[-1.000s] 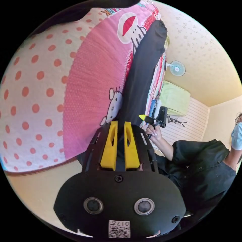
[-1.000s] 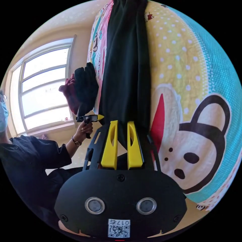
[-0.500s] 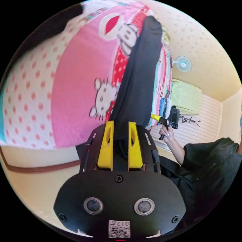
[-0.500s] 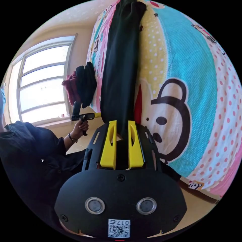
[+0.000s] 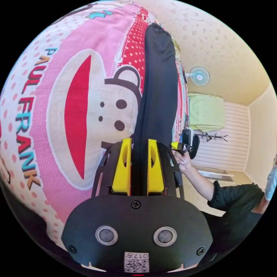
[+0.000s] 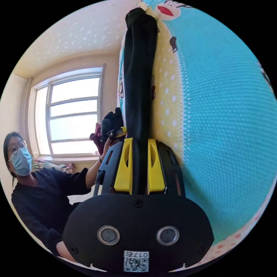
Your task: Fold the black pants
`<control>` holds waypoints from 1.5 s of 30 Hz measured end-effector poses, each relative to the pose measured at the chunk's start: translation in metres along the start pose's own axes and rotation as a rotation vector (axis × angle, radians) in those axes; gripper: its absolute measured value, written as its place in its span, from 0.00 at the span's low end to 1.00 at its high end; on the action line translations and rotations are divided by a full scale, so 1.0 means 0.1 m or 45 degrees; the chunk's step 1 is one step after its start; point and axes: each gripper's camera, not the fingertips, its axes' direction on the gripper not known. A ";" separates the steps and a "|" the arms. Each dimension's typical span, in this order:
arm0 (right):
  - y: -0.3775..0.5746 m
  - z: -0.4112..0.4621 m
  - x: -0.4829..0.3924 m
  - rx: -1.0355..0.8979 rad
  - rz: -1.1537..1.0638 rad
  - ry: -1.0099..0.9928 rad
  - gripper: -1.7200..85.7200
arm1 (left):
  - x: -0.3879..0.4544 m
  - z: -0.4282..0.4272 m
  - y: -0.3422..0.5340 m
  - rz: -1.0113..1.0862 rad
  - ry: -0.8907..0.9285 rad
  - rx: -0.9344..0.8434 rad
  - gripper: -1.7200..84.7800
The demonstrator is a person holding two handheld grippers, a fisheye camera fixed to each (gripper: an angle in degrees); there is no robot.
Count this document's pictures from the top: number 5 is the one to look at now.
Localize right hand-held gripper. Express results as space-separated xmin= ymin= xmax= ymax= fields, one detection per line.
xmin=171 ymin=134 xmax=200 ymax=160

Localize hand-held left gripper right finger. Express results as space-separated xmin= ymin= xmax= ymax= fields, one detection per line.
xmin=147 ymin=139 xmax=164 ymax=193

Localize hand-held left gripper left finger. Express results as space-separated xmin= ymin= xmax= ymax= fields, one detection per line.
xmin=111 ymin=138 xmax=132 ymax=193

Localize black pants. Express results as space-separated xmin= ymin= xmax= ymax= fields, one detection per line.
xmin=130 ymin=22 xmax=179 ymax=196

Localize person's right forearm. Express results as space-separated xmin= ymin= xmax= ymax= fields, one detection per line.
xmin=181 ymin=164 xmax=215 ymax=202

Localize person's right hand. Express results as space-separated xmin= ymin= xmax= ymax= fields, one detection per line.
xmin=174 ymin=148 xmax=192 ymax=174

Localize black branched coat rack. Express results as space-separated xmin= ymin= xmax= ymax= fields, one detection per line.
xmin=194 ymin=132 xmax=229 ymax=143

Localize green curtain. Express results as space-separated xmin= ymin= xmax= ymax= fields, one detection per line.
xmin=188 ymin=92 xmax=226 ymax=132

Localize bed with pink printed sheet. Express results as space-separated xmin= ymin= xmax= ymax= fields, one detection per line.
xmin=0 ymin=0 xmax=190 ymax=251

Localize person's body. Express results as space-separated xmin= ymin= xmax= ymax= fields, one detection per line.
xmin=194 ymin=154 xmax=277 ymax=269

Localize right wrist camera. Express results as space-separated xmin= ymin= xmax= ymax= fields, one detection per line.
xmin=182 ymin=127 xmax=194 ymax=146

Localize wall fan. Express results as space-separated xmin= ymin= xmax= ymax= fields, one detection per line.
xmin=183 ymin=66 xmax=211 ymax=87

